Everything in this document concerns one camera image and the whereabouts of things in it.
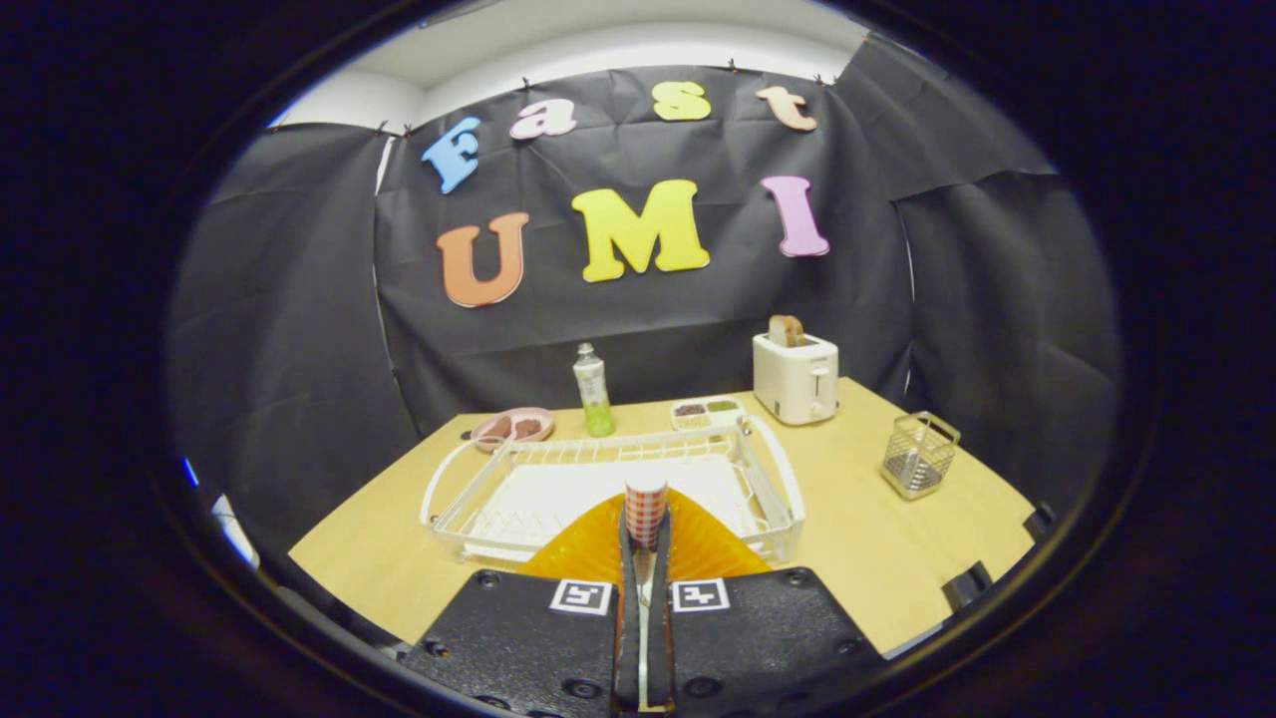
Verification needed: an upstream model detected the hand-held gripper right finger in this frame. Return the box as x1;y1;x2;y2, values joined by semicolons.
648;489;888;714

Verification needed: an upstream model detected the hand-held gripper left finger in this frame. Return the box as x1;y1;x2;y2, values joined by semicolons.
399;489;644;717

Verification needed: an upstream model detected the spoon with red checked handle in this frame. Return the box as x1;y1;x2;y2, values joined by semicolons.
624;475;671;711

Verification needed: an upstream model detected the white wire dish rack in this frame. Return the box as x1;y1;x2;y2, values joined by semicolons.
419;414;806;564

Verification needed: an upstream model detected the metal wire basket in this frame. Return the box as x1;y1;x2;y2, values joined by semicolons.
881;411;962;501

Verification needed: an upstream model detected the pink plate with food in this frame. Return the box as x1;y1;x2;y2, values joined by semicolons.
471;407;555;452

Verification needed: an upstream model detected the white divided tray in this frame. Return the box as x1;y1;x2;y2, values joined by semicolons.
670;397;747;432

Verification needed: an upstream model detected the clear bottle with green liquid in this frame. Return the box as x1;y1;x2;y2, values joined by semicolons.
572;343;616;438

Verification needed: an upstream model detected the white toaster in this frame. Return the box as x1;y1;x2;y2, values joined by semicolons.
752;332;840;427

